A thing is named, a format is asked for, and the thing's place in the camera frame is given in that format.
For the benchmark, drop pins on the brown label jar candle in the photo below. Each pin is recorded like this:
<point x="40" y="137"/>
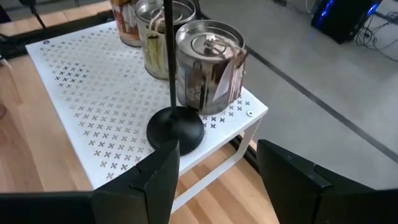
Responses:
<point x="202" y="84"/>

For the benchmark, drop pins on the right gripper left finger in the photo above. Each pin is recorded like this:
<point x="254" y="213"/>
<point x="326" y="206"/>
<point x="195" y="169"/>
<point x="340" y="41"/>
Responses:
<point x="149" y="199"/>

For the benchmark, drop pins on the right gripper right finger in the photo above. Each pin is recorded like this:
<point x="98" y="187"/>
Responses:
<point x="304" y="199"/>

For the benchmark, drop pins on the white perforated metal shelf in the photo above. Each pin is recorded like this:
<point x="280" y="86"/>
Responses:
<point x="93" y="109"/>

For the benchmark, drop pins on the black computer tower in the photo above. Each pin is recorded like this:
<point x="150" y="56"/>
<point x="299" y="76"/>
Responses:
<point x="339" y="18"/>

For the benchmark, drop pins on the tall black candlestick holder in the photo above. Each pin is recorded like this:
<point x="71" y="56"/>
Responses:
<point x="174" y="130"/>

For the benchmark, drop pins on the white label jar candle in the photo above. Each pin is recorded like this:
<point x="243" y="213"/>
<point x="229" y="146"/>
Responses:
<point x="155" y="59"/>

